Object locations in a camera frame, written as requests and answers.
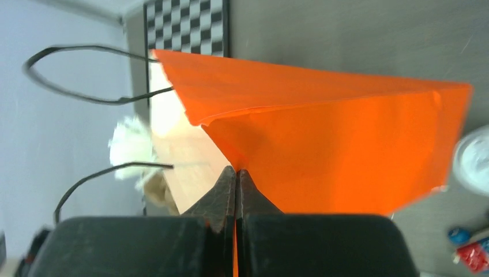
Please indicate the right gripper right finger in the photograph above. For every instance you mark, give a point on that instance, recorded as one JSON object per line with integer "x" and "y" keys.
{"x": 270, "y": 242}

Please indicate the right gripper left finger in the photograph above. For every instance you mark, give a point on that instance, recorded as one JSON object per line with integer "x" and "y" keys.
{"x": 197, "y": 243}

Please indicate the orange paper bag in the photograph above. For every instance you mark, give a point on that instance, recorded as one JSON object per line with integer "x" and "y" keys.
{"x": 314, "y": 142}

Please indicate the white sip lid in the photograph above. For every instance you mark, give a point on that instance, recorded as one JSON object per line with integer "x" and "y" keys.
{"x": 470, "y": 161}

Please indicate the tan cardboard cup carrier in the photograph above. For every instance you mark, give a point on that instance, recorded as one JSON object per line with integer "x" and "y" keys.
{"x": 157, "y": 191}

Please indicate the red blue toy blocks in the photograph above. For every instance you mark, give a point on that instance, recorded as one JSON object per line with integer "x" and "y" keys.
{"x": 471, "y": 249}

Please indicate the black white chessboard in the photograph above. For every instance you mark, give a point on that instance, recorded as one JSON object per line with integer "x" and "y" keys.
{"x": 188, "y": 26}

